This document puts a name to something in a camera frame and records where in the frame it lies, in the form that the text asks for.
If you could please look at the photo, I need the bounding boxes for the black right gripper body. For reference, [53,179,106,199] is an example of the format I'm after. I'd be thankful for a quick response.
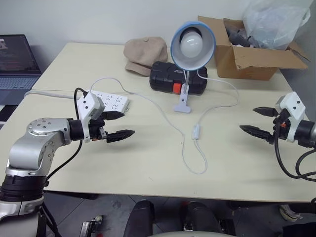
[271,109,291,146]

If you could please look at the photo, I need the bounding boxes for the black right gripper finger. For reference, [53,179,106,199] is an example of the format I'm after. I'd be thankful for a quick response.
[239,124,275,145]
[252,106,281,118]

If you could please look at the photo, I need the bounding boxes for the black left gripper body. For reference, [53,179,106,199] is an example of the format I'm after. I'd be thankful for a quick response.
[88,112,110,143]

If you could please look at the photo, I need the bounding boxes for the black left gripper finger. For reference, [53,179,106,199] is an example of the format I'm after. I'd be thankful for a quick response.
[102,111,125,121]
[106,129,136,144]

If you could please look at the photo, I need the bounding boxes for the blue clip desk lamp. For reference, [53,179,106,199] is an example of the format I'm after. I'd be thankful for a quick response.
[170,20,218,114]

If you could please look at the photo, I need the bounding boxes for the white power strip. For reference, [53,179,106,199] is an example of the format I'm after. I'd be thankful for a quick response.
[75,89,131,114]

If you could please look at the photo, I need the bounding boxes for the brown cardboard box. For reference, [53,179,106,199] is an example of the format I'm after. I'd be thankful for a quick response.
[197,15,310,81]

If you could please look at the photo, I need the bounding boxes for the black case with red latch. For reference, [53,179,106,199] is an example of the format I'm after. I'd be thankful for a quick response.
[149,61,209,96]

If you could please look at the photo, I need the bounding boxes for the beige cap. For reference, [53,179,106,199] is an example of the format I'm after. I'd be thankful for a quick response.
[123,37,169,78]

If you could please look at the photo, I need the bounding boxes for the dark items in cardboard box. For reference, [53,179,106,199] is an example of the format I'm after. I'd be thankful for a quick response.
[223,18,255,48]

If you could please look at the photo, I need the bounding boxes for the dark rounded shape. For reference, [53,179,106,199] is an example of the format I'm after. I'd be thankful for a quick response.
[123,200,156,237]
[183,201,223,235]

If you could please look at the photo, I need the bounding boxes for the white shoe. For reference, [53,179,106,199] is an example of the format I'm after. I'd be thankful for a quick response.
[279,203,304,222]

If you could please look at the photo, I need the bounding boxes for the clear plastic bag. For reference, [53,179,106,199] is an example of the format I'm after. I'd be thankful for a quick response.
[242,0,312,50]

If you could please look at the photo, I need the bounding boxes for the small caster wheel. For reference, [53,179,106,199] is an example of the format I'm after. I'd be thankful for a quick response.
[81,214,103,237]

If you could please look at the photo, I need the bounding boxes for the open laptop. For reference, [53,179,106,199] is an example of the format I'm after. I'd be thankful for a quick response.
[0,34,43,106]

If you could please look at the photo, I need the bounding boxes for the white light bulb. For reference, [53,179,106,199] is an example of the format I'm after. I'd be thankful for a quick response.
[179,30,204,58]

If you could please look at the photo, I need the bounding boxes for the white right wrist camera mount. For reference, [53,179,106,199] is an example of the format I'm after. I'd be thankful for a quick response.
[274,91,310,144]

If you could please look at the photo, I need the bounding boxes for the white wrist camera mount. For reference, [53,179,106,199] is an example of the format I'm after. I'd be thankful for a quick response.
[78,92,106,144]
[274,91,310,144]

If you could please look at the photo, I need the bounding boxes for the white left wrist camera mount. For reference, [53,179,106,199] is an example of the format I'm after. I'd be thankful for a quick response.
[78,92,106,144]

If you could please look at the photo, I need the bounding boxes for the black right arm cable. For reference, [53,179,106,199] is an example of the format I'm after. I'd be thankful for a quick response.
[274,122,316,180]

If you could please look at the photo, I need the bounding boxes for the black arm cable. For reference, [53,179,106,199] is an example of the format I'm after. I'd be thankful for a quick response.
[45,87,87,184]
[274,122,316,180]

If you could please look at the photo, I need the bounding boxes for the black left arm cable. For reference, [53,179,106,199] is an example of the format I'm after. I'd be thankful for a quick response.
[45,87,87,184]

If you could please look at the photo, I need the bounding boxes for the thick white power strip cord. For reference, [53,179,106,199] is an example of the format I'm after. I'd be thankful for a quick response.
[24,89,78,100]

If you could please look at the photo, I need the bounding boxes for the white lamp cord with switch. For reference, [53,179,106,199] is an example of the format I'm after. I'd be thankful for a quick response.
[89,69,241,175]

